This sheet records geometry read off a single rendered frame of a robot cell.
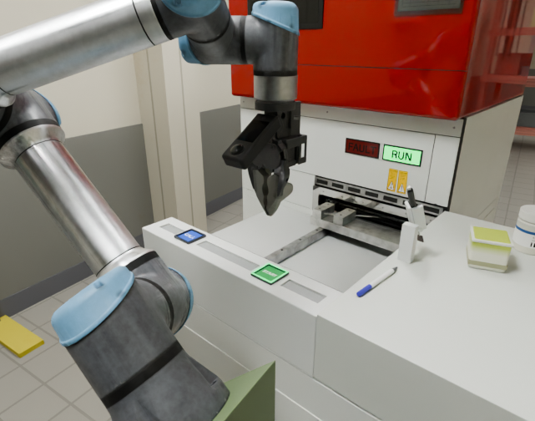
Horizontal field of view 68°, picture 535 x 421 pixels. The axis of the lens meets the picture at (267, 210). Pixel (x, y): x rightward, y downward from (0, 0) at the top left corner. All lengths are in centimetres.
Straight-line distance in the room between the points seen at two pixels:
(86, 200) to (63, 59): 22
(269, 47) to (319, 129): 72
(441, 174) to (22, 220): 211
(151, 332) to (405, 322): 41
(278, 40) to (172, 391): 52
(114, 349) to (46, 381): 166
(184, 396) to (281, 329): 32
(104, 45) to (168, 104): 210
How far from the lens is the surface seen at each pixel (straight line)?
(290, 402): 90
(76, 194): 73
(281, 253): 114
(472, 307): 82
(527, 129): 689
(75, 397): 206
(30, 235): 259
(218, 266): 87
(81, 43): 62
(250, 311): 85
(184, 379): 54
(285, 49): 68
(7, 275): 260
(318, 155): 138
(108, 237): 70
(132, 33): 60
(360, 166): 130
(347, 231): 125
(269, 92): 68
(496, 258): 94
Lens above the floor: 140
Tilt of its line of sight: 23 degrees down
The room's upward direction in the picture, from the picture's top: straight up
